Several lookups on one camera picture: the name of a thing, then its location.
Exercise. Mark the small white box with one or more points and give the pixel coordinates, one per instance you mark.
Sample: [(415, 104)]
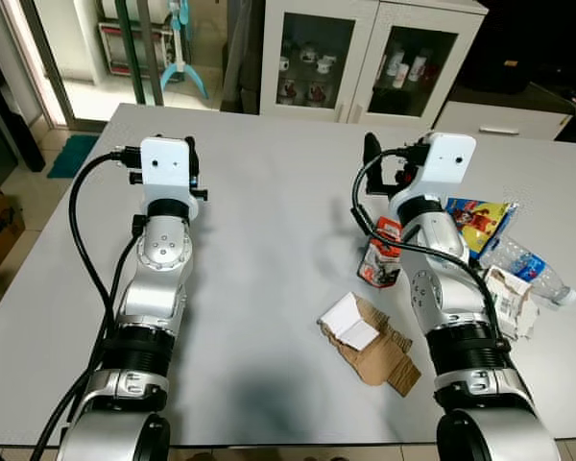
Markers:
[(346, 317)]

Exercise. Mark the teal plastic hanger stand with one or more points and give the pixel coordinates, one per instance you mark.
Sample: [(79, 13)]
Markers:
[(180, 69)]

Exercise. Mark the teal floor mat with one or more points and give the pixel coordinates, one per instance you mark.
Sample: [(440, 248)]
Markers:
[(72, 156)]

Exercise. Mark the torn brown cardboard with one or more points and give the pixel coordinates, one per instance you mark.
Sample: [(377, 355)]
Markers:
[(384, 360)]

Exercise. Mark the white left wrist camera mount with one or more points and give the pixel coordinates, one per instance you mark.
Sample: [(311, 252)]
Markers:
[(168, 168)]

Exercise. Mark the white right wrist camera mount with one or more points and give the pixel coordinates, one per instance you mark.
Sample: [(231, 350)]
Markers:
[(442, 163)]

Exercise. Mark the low white drawer unit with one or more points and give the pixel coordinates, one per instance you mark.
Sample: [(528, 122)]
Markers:
[(499, 120)]

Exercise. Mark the red snack wrapper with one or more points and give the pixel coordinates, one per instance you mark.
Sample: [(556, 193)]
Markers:
[(376, 269)]

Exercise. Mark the white glass door cabinet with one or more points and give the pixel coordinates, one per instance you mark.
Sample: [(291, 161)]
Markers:
[(365, 19)]

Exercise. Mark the white carton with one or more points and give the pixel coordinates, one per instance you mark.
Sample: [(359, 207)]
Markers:
[(514, 303)]

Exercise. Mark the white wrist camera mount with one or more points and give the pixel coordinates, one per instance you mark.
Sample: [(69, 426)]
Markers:
[(442, 163), (168, 168)]

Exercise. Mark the colourful blue snack bag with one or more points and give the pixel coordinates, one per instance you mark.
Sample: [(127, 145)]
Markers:
[(475, 221)]

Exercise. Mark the white red step stool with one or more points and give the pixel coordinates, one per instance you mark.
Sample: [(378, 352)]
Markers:
[(125, 43)]

